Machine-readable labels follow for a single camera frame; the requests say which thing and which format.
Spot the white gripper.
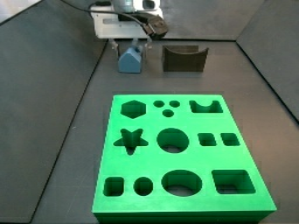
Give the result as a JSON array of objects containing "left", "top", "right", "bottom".
[{"left": 90, "top": 6, "right": 164, "bottom": 59}]

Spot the blue three prong object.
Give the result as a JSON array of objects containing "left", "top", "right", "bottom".
[{"left": 117, "top": 47, "right": 141, "bottom": 74}]

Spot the dark curved fixture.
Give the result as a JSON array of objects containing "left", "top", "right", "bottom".
[{"left": 162, "top": 45, "right": 209, "bottom": 72}]

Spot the green shape sorting block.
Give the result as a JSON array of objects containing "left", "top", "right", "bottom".
[{"left": 91, "top": 94, "right": 276, "bottom": 224}]

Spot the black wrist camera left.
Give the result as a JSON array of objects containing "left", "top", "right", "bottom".
[{"left": 136, "top": 13, "right": 168, "bottom": 40}]

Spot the black cable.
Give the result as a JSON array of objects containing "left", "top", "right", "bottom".
[{"left": 62, "top": 0, "right": 150, "bottom": 33}]

